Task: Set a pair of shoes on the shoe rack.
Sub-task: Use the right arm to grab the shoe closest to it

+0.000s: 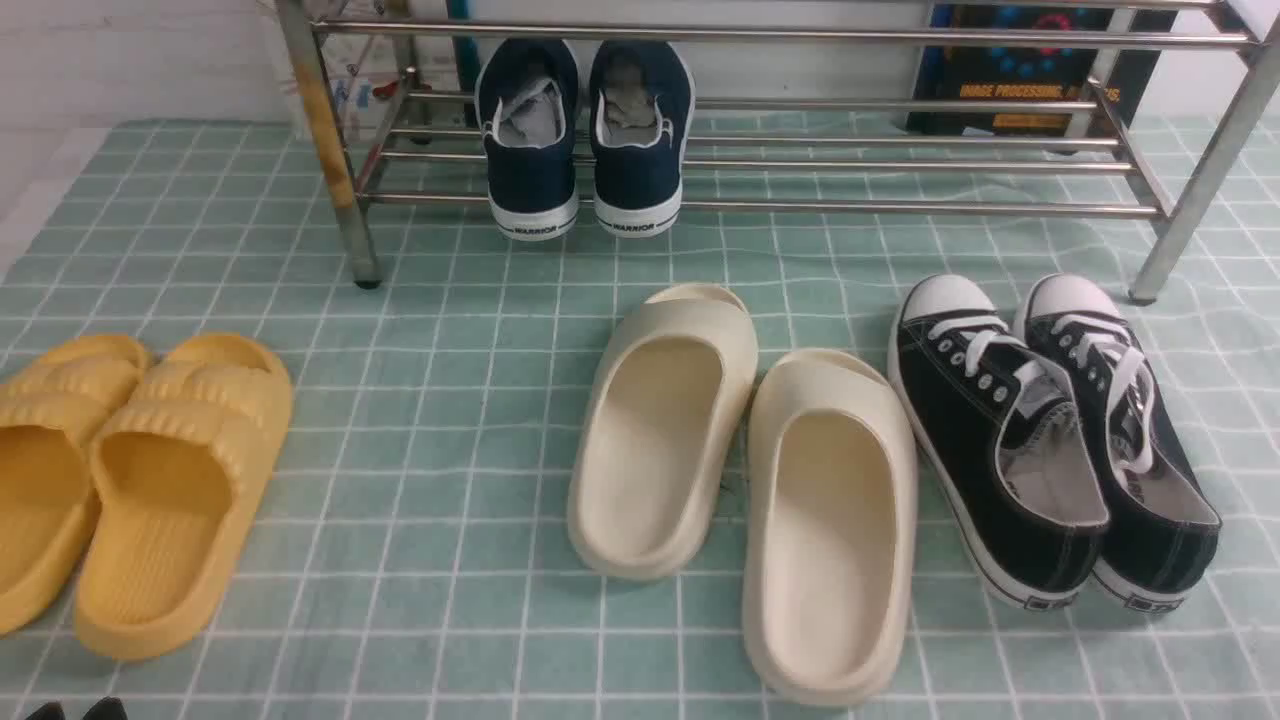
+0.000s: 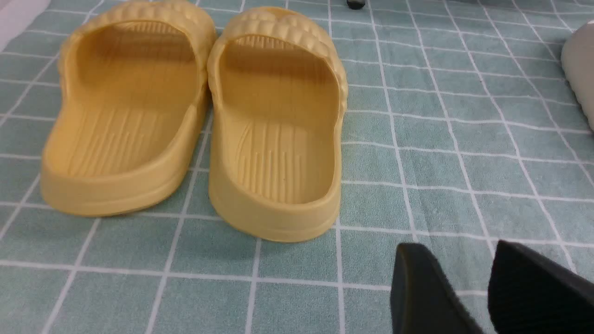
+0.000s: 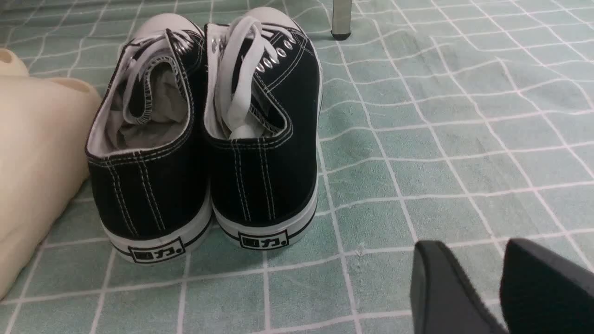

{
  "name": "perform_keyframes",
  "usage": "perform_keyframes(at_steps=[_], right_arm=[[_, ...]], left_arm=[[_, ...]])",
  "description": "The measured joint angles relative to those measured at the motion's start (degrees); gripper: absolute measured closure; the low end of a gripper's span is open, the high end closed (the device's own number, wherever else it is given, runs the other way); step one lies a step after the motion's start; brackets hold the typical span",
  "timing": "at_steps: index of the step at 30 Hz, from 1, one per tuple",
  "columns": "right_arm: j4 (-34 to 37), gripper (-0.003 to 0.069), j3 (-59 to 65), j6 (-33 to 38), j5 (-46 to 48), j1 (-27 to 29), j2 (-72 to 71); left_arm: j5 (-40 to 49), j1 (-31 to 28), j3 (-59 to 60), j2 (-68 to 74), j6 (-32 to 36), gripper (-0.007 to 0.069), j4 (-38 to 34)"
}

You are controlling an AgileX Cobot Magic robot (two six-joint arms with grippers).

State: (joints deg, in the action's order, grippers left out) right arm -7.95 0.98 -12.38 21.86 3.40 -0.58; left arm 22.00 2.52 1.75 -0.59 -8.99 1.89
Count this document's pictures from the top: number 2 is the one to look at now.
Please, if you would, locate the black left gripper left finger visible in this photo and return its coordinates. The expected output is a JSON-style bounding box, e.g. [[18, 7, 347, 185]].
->
[[390, 243, 483, 334]]

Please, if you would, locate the cream slide, left one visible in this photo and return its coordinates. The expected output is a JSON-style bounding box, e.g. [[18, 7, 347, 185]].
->
[[561, 20, 594, 129]]

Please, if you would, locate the yellow slipper, one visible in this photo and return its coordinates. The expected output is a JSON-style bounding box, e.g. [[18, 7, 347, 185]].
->
[[40, 0, 217, 217], [208, 6, 349, 243]]

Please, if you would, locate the green checked cloth mat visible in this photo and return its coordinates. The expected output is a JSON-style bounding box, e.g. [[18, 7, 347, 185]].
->
[[0, 0, 594, 334]]

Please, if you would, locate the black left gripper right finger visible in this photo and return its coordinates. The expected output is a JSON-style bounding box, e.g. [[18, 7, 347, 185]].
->
[[488, 240, 594, 334]]

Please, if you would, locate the metal shoe rack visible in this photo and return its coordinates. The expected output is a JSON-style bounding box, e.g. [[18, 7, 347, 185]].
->
[[346, 0, 366, 10]]

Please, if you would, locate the yellow slipper, left one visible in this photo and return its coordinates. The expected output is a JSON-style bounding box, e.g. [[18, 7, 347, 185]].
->
[[40, 0, 217, 217]]

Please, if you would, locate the yellow slipper, right one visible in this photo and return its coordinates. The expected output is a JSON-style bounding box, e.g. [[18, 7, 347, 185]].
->
[[208, 6, 349, 243]]

